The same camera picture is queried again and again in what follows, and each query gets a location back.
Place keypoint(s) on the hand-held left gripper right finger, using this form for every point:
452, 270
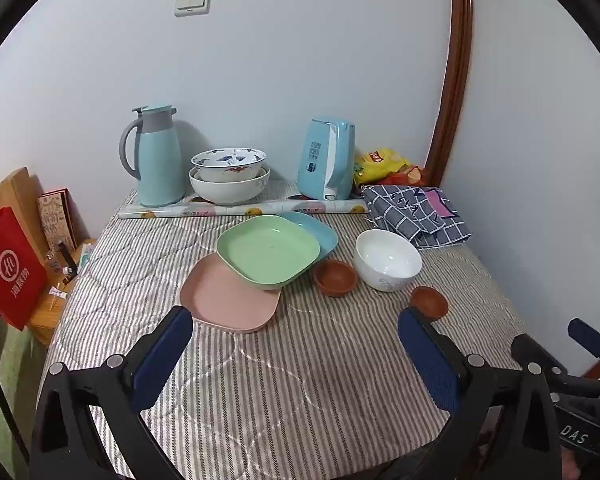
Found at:
430, 355

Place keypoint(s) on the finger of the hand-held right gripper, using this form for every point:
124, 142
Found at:
530, 347
582, 331

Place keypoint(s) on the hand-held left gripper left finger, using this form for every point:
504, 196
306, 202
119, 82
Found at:
166, 347

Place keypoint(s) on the small brown bowl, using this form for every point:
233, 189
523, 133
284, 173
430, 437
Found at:
429, 304
334, 280

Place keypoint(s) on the pink square plate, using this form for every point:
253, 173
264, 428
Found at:
225, 305

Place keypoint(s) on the green square plate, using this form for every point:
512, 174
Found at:
265, 250

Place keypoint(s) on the blue square plate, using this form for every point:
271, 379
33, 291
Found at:
321, 237

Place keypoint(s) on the striped quilt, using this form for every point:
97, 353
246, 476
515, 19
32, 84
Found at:
280, 385

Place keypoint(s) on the small white box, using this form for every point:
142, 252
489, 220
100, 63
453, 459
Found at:
86, 256

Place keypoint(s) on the wooden side table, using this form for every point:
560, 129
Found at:
45, 317

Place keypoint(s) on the small dark bottle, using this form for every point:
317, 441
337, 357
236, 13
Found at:
66, 257

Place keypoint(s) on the blue checked cloth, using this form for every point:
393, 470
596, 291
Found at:
405, 210

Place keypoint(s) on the green cloth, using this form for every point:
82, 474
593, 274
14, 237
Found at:
15, 360

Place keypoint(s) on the fruit print plastic sheet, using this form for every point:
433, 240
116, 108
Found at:
230, 208

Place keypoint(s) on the large plain white bowl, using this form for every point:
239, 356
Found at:
225, 194

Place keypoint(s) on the patterned hardcover book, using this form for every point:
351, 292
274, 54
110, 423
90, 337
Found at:
55, 220

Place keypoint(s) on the red paper bag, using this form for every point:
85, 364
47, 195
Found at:
10, 270

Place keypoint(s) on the light blue thermos jug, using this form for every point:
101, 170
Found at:
157, 170

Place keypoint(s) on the red snack bag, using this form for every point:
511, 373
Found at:
411, 176

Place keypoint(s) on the blue patterned white bowl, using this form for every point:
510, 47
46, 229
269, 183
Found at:
230, 171

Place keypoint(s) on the yellow chip bag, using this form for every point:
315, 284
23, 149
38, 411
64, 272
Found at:
380, 162

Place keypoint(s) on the brown paper bag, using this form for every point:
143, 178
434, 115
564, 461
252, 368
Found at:
20, 192

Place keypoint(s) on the light blue tissue box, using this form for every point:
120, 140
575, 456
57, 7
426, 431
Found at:
315, 160

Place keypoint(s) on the brown wooden door frame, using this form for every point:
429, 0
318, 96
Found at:
455, 60

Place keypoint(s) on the white wall light switch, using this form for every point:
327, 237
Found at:
192, 1

